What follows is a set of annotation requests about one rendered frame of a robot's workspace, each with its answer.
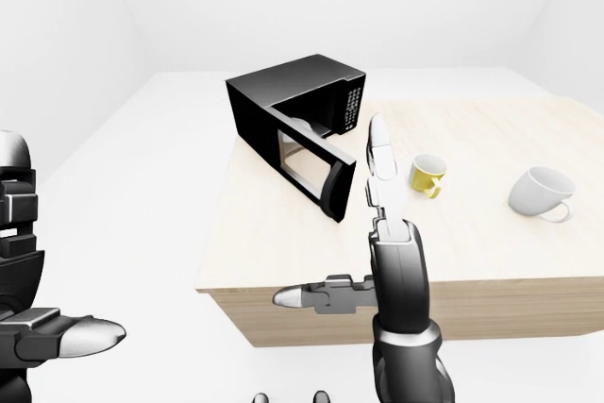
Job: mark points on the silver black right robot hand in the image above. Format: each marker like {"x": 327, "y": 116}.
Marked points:
{"x": 398, "y": 275}

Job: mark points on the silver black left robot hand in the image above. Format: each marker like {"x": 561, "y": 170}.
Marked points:
{"x": 21, "y": 337}

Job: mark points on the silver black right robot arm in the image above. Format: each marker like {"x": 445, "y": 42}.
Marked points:
{"x": 406, "y": 370}

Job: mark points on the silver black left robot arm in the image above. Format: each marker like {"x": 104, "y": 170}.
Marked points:
{"x": 11, "y": 386}

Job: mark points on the black microwave door with window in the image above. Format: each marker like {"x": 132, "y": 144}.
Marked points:
{"x": 337, "y": 186}

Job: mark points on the glass microwave turntable plate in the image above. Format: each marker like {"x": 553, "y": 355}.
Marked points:
{"x": 302, "y": 124}

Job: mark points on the black microwave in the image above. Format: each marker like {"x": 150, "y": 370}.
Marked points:
{"x": 292, "y": 79}

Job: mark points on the yellow mug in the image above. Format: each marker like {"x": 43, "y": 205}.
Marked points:
{"x": 422, "y": 179}

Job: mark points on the pale wooden table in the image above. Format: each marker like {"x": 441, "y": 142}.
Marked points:
{"x": 495, "y": 308}

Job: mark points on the small dark rounded shape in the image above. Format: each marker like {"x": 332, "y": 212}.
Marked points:
{"x": 260, "y": 398}
{"x": 321, "y": 397}

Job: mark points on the white mug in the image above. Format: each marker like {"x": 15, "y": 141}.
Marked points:
{"x": 538, "y": 193}

